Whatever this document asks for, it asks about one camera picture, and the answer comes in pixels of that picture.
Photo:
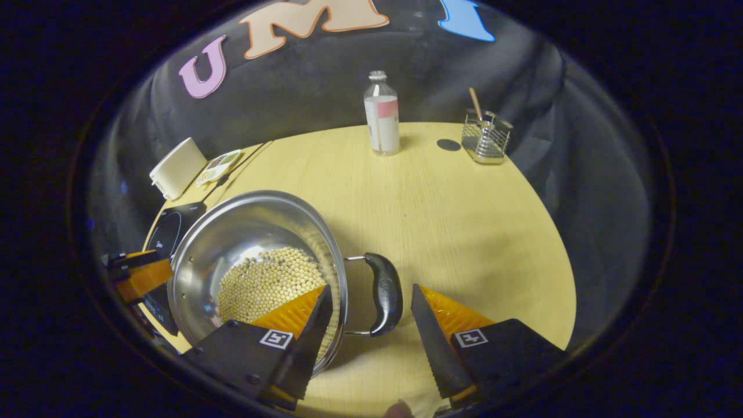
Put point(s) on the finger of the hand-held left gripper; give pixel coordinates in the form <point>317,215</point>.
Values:
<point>130,259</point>
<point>145,281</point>

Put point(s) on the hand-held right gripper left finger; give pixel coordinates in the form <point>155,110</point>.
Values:
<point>307,348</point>

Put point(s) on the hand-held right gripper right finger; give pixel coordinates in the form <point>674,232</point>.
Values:
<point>435,348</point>

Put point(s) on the black induction cooktop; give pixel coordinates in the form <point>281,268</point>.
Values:
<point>174,223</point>

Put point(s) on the stainless steel pot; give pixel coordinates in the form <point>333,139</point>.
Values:
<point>244,232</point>

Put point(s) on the pile of yellow soybeans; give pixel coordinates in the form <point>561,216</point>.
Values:
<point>267,284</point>

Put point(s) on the white toaster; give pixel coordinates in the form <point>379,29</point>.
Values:
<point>177,168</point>

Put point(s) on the white divided bean dish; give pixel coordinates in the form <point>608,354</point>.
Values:
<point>219,166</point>

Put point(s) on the glass utensil holder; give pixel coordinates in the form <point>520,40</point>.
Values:
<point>486,142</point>

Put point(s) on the clear bottle with pink label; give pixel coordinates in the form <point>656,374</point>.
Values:
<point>382,122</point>

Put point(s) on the wooden stick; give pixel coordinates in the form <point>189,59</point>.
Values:
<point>476,104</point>

